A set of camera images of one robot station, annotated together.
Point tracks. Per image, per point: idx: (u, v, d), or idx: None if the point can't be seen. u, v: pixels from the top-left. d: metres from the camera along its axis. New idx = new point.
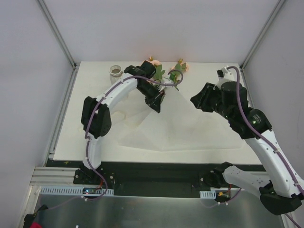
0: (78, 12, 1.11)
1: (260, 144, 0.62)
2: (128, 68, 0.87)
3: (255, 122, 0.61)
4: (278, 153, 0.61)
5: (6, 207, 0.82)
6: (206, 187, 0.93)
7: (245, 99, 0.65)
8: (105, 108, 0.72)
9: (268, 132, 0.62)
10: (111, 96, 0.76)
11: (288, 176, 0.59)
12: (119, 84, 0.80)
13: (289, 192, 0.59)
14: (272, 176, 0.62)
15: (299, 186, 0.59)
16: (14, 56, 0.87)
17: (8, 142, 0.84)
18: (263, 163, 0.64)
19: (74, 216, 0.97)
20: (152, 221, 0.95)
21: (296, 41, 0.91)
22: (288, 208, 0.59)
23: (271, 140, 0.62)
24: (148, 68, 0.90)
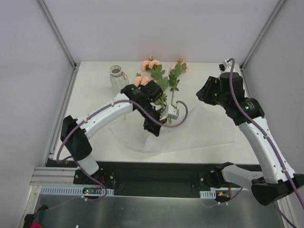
0: (78, 12, 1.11)
1: (251, 129, 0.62)
2: (125, 88, 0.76)
3: (248, 109, 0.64)
4: (268, 138, 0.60)
5: (6, 207, 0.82)
6: (206, 187, 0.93)
7: (242, 87, 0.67)
8: (81, 133, 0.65)
9: (260, 118, 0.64)
10: (93, 120, 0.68)
11: (276, 162, 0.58)
12: (108, 107, 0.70)
13: (276, 177, 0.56)
14: (261, 164, 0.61)
15: (287, 173, 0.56)
16: (14, 56, 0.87)
17: (9, 143, 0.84)
18: (254, 150, 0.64)
19: (74, 216, 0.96)
20: (152, 221, 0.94)
21: (295, 41, 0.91)
22: (273, 195, 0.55)
23: (263, 127, 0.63)
24: (150, 90, 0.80)
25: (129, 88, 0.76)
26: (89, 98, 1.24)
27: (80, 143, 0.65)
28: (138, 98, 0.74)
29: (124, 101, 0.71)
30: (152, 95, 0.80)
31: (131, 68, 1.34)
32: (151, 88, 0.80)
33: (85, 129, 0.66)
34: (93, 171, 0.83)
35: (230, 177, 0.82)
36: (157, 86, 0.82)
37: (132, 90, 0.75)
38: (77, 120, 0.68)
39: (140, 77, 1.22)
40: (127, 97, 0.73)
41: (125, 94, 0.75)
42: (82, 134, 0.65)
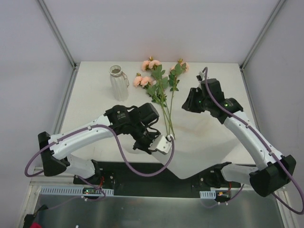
0: (78, 12, 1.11)
1: (233, 122, 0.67)
2: (111, 109, 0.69)
3: (227, 106, 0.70)
4: (250, 127, 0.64)
5: (6, 208, 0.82)
6: (205, 187, 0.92)
7: (219, 89, 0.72)
8: (49, 155, 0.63)
9: (239, 112, 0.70)
10: (63, 143, 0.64)
11: (261, 147, 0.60)
12: (83, 130, 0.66)
13: (264, 161, 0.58)
14: (251, 152, 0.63)
15: (274, 154, 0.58)
16: (13, 55, 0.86)
17: (8, 143, 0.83)
18: (242, 142, 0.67)
19: (74, 216, 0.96)
20: (153, 221, 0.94)
21: (296, 41, 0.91)
22: (265, 179, 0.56)
23: (244, 118, 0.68)
24: (140, 115, 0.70)
25: (115, 110, 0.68)
26: (89, 98, 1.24)
27: (48, 164, 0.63)
28: (120, 125, 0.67)
29: (101, 126, 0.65)
30: (143, 120, 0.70)
31: (131, 68, 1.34)
32: (142, 112, 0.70)
33: (52, 152, 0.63)
34: (88, 175, 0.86)
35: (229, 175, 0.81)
36: (151, 111, 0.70)
37: (117, 113, 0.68)
38: (51, 138, 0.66)
39: (140, 77, 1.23)
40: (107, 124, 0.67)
41: (108, 118, 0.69)
42: (49, 156, 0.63)
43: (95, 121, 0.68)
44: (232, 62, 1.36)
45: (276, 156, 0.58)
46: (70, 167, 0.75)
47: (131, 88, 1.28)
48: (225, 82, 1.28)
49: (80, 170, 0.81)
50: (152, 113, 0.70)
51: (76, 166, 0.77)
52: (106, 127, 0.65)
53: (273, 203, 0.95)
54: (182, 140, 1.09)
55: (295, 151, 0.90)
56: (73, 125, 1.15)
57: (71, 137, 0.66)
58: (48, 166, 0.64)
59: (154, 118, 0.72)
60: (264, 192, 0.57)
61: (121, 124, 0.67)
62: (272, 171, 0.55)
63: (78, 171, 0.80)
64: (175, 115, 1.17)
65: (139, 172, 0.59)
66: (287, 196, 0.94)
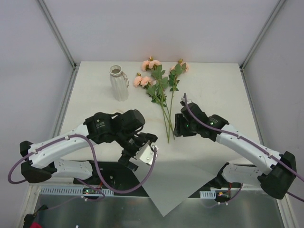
0: (78, 12, 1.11)
1: (224, 137, 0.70)
2: (91, 118, 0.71)
3: (213, 123, 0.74)
4: (242, 137, 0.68)
5: (6, 208, 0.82)
6: (207, 188, 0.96)
7: (200, 111, 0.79)
8: (28, 165, 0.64)
9: (226, 127, 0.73)
10: (42, 153, 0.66)
11: (260, 153, 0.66)
12: (61, 140, 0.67)
13: (268, 166, 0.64)
14: (252, 160, 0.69)
15: (273, 156, 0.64)
16: (13, 55, 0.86)
17: (8, 143, 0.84)
18: (239, 152, 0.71)
19: (73, 216, 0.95)
20: (152, 220, 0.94)
21: (295, 41, 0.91)
22: (275, 181, 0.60)
23: (232, 130, 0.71)
24: (123, 123, 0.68)
25: (96, 118, 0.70)
26: (89, 98, 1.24)
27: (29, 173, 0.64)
28: (99, 133, 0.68)
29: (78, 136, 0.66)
30: (124, 128, 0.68)
31: (131, 68, 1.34)
32: (124, 118, 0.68)
33: (31, 162, 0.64)
34: (86, 176, 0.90)
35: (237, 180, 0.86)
36: (135, 119, 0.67)
37: (97, 121, 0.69)
38: (30, 147, 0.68)
39: (140, 77, 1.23)
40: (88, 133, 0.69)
41: (89, 127, 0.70)
42: (27, 166, 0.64)
43: (73, 131, 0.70)
44: (232, 62, 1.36)
45: (275, 158, 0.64)
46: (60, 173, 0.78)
47: (131, 88, 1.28)
48: (225, 82, 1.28)
49: (76, 172, 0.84)
50: (131, 120, 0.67)
51: (67, 171, 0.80)
52: (83, 137, 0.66)
53: (273, 204, 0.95)
54: (182, 140, 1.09)
55: (295, 152, 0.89)
56: (73, 126, 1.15)
57: (49, 147, 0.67)
58: (29, 175, 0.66)
59: (137, 126, 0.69)
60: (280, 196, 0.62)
61: (100, 133, 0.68)
62: (279, 173, 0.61)
63: (74, 173, 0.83)
64: (174, 115, 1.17)
65: (110, 186, 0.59)
66: (287, 198, 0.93)
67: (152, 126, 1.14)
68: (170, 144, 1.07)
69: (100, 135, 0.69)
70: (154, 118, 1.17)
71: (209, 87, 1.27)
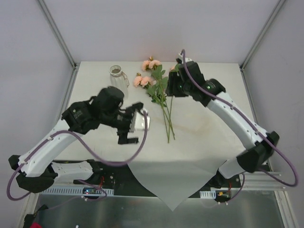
0: (78, 12, 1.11)
1: (218, 105, 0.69)
2: (66, 111, 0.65)
3: (209, 88, 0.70)
4: (234, 108, 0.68)
5: (6, 208, 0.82)
6: (207, 187, 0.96)
7: (197, 72, 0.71)
8: (23, 176, 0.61)
9: (223, 94, 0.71)
10: (32, 161, 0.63)
11: (248, 128, 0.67)
12: (47, 142, 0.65)
13: (252, 140, 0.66)
14: (238, 133, 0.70)
15: (261, 133, 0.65)
16: (13, 56, 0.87)
17: (8, 143, 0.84)
18: (227, 122, 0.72)
19: (73, 215, 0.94)
20: (152, 220, 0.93)
21: (296, 41, 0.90)
22: (256, 157, 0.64)
23: (228, 100, 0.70)
24: (101, 105, 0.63)
25: (71, 110, 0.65)
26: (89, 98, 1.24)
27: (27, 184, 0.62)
28: (81, 121, 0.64)
29: (61, 132, 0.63)
30: (106, 108, 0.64)
31: (132, 68, 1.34)
32: (100, 99, 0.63)
33: (25, 174, 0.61)
34: (87, 175, 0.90)
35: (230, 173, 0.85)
36: (110, 96, 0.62)
37: (73, 112, 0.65)
38: (17, 161, 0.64)
39: (140, 77, 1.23)
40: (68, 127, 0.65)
41: (68, 120, 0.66)
42: (22, 177, 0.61)
43: (55, 129, 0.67)
44: (232, 62, 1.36)
45: (262, 135, 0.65)
46: (61, 177, 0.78)
47: (131, 88, 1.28)
48: (225, 82, 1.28)
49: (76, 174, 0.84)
50: (110, 99, 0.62)
51: (67, 174, 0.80)
52: (65, 130, 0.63)
53: (273, 204, 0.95)
54: (181, 139, 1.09)
55: (296, 152, 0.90)
56: None
57: (37, 153, 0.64)
58: (27, 187, 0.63)
59: (117, 102, 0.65)
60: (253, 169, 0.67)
61: (81, 121, 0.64)
62: (261, 148, 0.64)
63: (75, 175, 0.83)
64: (175, 115, 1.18)
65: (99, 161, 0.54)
66: (287, 197, 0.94)
67: (152, 126, 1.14)
68: (170, 144, 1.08)
69: (81, 124, 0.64)
70: (154, 118, 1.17)
71: None
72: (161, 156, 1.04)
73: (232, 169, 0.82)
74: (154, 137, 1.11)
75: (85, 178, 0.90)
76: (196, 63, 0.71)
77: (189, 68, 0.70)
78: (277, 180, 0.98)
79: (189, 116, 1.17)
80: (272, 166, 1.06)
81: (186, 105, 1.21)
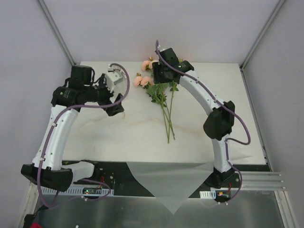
0: (78, 12, 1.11)
1: (185, 80, 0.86)
2: (54, 98, 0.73)
3: (181, 66, 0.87)
4: (199, 82, 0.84)
5: (6, 208, 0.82)
6: (206, 187, 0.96)
7: (170, 56, 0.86)
8: (49, 171, 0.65)
9: (191, 71, 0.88)
10: (48, 154, 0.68)
11: (209, 97, 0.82)
12: (52, 130, 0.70)
13: (211, 107, 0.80)
14: (202, 102, 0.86)
15: (218, 101, 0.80)
16: (14, 56, 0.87)
17: (8, 143, 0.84)
18: (195, 95, 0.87)
19: (72, 216, 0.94)
20: (152, 221, 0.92)
21: (296, 40, 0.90)
22: (216, 121, 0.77)
23: (194, 76, 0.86)
24: (79, 80, 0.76)
25: (58, 94, 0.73)
26: None
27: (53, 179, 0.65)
28: (73, 97, 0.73)
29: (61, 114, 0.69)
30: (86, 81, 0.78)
31: (132, 68, 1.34)
32: (77, 76, 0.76)
33: (49, 167, 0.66)
34: (91, 170, 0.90)
35: (220, 164, 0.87)
36: (83, 69, 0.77)
37: (61, 94, 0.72)
38: (33, 164, 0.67)
39: (140, 77, 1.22)
40: (64, 107, 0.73)
41: (59, 104, 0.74)
42: (49, 173, 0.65)
43: (52, 118, 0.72)
44: (232, 62, 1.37)
45: (219, 102, 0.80)
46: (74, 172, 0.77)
47: (131, 88, 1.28)
48: (225, 82, 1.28)
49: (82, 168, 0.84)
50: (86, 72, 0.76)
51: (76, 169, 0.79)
52: (64, 109, 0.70)
53: (273, 204, 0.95)
54: (181, 140, 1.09)
55: (296, 152, 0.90)
56: (73, 126, 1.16)
57: (49, 144, 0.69)
58: (53, 184, 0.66)
59: (90, 72, 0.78)
60: (214, 134, 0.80)
61: (73, 96, 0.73)
62: (217, 114, 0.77)
63: (82, 171, 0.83)
64: (175, 115, 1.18)
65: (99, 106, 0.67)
66: (287, 197, 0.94)
67: (152, 126, 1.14)
68: (170, 144, 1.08)
69: (74, 99, 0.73)
70: (154, 118, 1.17)
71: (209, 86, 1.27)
72: (161, 156, 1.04)
73: (218, 157, 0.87)
74: (154, 137, 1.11)
75: (90, 174, 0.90)
76: (171, 49, 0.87)
77: (164, 54, 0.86)
78: (277, 180, 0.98)
79: (189, 116, 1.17)
80: (272, 166, 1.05)
81: (186, 105, 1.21)
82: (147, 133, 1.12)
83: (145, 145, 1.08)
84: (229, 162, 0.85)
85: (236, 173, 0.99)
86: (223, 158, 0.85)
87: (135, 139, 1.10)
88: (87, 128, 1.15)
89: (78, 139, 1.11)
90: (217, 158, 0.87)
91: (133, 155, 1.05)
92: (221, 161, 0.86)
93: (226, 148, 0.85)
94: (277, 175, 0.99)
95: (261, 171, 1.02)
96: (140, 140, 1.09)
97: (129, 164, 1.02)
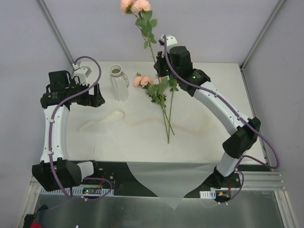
0: (78, 13, 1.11)
1: (203, 94, 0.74)
2: (43, 102, 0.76)
3: (195, 78, 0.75)
4: (218, 96, 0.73)
5: (6, 209, 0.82)
6: (207, 187, 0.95)
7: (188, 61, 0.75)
8: (61, 160, 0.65)
9: (207, 84, 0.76)
10: (55, 147, 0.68)
11: (230, 113, 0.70)
12: (52, 126, 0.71)
13: (234, 126, 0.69)
14: (222, 120, 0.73)
15: (242, 119, 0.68)
16: (13, 57, 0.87)
17: (8, 143, 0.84)
18: (213, 111, 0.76)
19: (72, 216, 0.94)
20: (152, 220, 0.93)
21: (296, 41, 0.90)
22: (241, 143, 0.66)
23: (212, 89, 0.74)
24: (59, 83, 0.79)
25: (46, 99, 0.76)
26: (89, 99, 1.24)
27: (67, 170, 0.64)
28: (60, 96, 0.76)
29: (57, 109, 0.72)
30: (66, 82, 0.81)
31: (132, 68, 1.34)
32: (56, 81, 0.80)
33: (60, 157, 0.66)
34: (92, 171, 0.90)
35: (226, 169, 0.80)
36: (60, 73, 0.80)
37: (49, 97, 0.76)
38: (43, 161, 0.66)
39: (140, 77, 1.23)
40: (55, 105, 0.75)
41: (50, 105, 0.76)
42: (63, 164, 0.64)
43: (48, 119, 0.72)
44: (232, 62, 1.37)
45: (243, 120, 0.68)
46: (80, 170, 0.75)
47: (131, 88, 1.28)
48: (224, 83, 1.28)
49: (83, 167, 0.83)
50: (63, 72, 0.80)
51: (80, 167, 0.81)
52: (57, 106, 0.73)
53: (273, 204, 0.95)
54: (181, 140, 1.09)
55: (296, 152, 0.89)
56: (73, 126, 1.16)
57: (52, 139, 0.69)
58: (68, 175, 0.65)
59: (66, 74, 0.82)
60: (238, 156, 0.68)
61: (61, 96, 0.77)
62: (243, 133, 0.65)
63: (84, 170, 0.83)
64: (174, 115, 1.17)
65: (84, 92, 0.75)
66: (287, 197, 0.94)
67: (152, 126, 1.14)
68: (170, 144, 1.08)
69: (62, 98, 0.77)
70: (155, 118, 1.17)
71: None
72: (160, 156, 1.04)
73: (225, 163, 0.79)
74: (154, 137, 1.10)
75: (91, 173, 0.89)
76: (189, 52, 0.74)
77: (177, 56, 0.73)
78: (277, 180, 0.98)
79: (189, 116, 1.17)
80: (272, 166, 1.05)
81: (186, 105, 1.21)
82: (147, 133, 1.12)
83: (145, 145, 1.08)
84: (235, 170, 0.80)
85: (237, 173, 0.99)
86: (231, 167, 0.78)
87: (135, 139, 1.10)
88: (87, 128, 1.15)
89: (78, 139, 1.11)
90: (224, 165, 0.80)
91: (133, 155, 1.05)
92: (227, 168, 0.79)
93: (238, 162, 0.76)
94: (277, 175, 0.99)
95: (261, 171, 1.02)
96: (140, 140, 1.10)
97: (130, 164, 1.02)
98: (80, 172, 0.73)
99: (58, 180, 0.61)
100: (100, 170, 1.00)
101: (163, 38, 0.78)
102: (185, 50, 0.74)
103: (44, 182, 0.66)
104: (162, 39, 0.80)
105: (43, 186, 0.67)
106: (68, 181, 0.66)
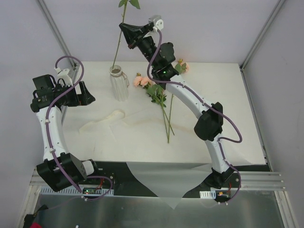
0: (78, 13, 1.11)
1: (171, 86, 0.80)
2: (33, 107, 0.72)
3: (166, 74, 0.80)
4: (185, 87, 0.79)
5: (6, 209, 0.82)
6: (207, 188, 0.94)
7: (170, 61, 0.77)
8: (65, 155, 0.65)
9: (175, 77, 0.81)
10: (56, 144, 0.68)
11: (196, 100, 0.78)
12: (48, 126, 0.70)
13: (199, 111, 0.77)
14: (190, 107, 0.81)
15: (206, 104, 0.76)
16: (12, 57, 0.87)
17: (8, 143, 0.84)
18: (181, 99, 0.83)
19: (72, 216, 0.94)
20: (152, 220, 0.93)
21: (296, 41, 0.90)
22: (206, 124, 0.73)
23: (180, 80, 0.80)
24: (45, 87, 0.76)
25: (36, 102, 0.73)
26: None
27: (72, 163, 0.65)
28: (48, 99, 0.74)
29: (50, 109, 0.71)
30: (52, 86, 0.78)
31: (132, 68, 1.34)
32: (42, 86, 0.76)
33: (63, 153, 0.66)
34: (93, 171, 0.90)
35: (217, 164, 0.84)
36: (42, 78, 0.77)
37: (39, 101, 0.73)
38: (46, 159, 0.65)
39: (140, 77, 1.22)
40: (47, 107, 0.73)
41: (42, 109, 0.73)
42: (68, 156, 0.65)
43: (42, 121, 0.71)
44: (232, 62, 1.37)
45: (207, 105, 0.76)
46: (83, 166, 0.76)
47: (131, 88, 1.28)
48: (224, 82, 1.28)
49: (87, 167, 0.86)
50: (48, 76, 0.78)
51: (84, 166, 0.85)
52: (49, 107, 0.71)
53: (273, 204, 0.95)
54: (181, 140, 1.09)
55: (296, 152, 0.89)
56: (73, 126, 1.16)
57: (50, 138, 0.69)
58: (74, 168, 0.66)
59: (49, 78, 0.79)
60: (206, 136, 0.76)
61: (50, 98, 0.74)
62: (206, 116, 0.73)
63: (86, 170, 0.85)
64: (174, 115, 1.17)
65: (68, 90, 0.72)
66: (288, 197, 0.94)
67: (152, 126, 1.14)
68: (170, 144, 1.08)
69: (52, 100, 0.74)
70: (155, 118, 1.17)
71: (209, 86, 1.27)
72: (159, 156, 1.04)
73: (214, 157, 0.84)
74: (154, 137, 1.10)
75: (92, 173, 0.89)
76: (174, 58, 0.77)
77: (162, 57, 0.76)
78: (277, 180, 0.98)
79: (189, 116, 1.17)
80: (272, 166, 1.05)
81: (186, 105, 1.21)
82: (147, 133, 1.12)
83: (145, 145, 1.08)
84: (226, 162, 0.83)
85: (236, 173, 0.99)
86: (219, 159, 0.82)
87: (135, 139, 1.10)
88: (88, 128, 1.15)
89: (78, 139, 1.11)
90: (214, 159, 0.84)
91: (132, 154, 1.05)
92: (218, 162, 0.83)
93: (222, 149, 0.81)
94: (277, 175, 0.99)
95: (261, 171, 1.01)
96: (140, 140, 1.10)
97: (129, 164, 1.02)
98: (83, 167, 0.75)
99: (66, 174, 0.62)
100: (100, 170, 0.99)
101: (156, 28, 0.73)
102: (172, 54, 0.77)
103: (51, 181, 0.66)
104: (156, 28, 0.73)
105: (50, 186, 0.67)
106: (75, 174, 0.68)
